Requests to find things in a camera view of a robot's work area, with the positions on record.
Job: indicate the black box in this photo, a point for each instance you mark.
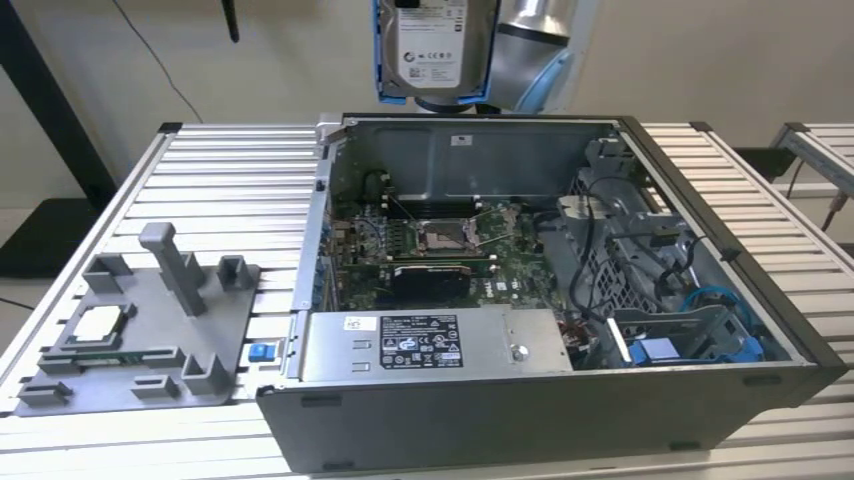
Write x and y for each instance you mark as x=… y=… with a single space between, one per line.
x=763 y=162

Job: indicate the black RAM slots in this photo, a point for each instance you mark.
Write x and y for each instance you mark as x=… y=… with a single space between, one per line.
x=433 y=202

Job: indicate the black floor stand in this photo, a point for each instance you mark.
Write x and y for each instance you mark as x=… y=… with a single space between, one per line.
x=47 y=235

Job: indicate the blue disk carrier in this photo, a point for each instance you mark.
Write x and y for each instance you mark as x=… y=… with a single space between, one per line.
x=654 y=350

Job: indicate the blue case latch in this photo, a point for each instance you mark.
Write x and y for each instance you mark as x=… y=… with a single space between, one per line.
x=261 y=351

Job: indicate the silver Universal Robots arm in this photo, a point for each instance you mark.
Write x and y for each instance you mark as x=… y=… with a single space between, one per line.
x=527 y=60

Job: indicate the grey parts rack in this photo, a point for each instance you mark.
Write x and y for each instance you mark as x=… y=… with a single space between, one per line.
x=153 y=325

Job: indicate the CPU socket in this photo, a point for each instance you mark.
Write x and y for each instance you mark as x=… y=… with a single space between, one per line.
x=442 y=235

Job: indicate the green RAM stick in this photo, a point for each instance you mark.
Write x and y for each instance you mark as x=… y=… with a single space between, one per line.
x=113 y=357

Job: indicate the grey metal disk bay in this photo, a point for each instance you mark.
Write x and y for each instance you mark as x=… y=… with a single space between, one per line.
x=627 y=260

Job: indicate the black graphics card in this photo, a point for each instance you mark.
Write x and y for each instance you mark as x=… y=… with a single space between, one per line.
x=429 y=282

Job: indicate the hard disk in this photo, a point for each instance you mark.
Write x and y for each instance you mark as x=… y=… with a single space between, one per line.
x=433 y=45

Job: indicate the silver CPU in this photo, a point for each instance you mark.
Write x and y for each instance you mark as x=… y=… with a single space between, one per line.
x=100 y=324

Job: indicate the open grey PC case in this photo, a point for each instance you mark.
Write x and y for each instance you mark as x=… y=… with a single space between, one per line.
x=467 y=425

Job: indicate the black antenna rod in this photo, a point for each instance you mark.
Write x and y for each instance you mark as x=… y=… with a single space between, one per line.
x=232 y=22

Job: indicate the slatted metal side table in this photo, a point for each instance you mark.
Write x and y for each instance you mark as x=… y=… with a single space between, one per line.
x=827 y=145

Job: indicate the silver power supply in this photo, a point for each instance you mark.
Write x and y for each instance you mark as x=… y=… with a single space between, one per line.
x=333 y=345

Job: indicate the green motherboard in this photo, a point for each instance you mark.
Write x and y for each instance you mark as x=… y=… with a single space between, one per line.
x=520 y=285

